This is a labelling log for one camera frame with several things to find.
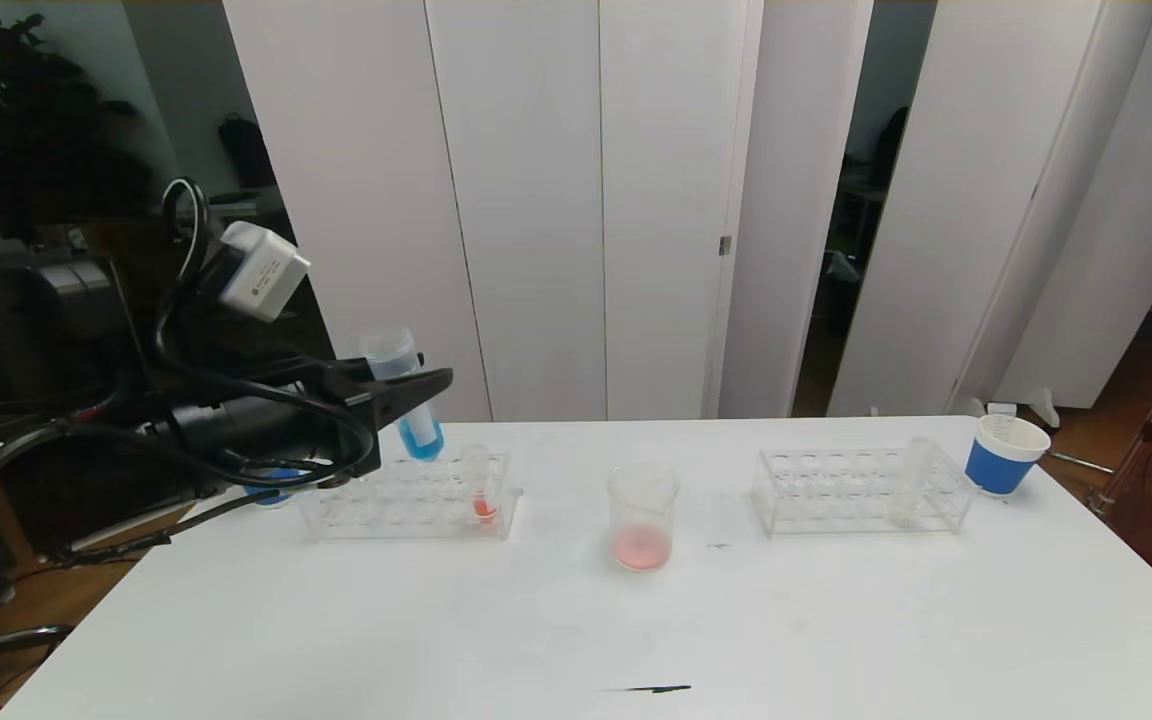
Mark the brown cardboard box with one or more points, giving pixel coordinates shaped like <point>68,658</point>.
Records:
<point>106,240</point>

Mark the test tube with blue pigment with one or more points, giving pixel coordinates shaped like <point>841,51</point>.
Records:
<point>421,435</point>

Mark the grey metal floor rod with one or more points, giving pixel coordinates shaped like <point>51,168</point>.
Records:
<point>1076,462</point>

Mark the clear acrylic test tube rack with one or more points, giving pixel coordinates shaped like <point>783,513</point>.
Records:
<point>416,505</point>
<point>846,495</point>

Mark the silver and black left arm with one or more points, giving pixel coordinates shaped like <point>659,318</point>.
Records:
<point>26,330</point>

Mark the clear glass beaker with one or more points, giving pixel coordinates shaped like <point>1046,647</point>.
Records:
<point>642,545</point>

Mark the blue and white paper cup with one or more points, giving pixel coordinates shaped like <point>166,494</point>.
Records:
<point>271,495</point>
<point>996,468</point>

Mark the white partition panel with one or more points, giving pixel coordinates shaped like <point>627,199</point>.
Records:
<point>1116,250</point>
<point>786,200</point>
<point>956,200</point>
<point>356,150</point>
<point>526,200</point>
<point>671,200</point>

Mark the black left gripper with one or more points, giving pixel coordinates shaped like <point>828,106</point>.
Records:
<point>360,408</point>

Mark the grey metal chair leg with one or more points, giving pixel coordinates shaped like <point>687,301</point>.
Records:
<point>36,635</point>

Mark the white partition foot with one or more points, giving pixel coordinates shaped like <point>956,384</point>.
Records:
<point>1041,408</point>
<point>969,408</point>

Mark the test tube with red pigment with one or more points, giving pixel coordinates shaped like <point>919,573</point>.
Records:
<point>998,411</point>
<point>484,507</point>

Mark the dark green potted plant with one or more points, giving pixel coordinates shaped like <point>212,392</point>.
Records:
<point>36,130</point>

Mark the white office desk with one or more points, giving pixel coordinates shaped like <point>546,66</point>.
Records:
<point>256,203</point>

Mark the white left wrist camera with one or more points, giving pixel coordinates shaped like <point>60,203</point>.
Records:
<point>264,272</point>

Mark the test tube with yellow pigment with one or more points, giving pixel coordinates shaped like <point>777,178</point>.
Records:
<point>904,505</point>

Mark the black backpack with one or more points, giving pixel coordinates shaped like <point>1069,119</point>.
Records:
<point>248,155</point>

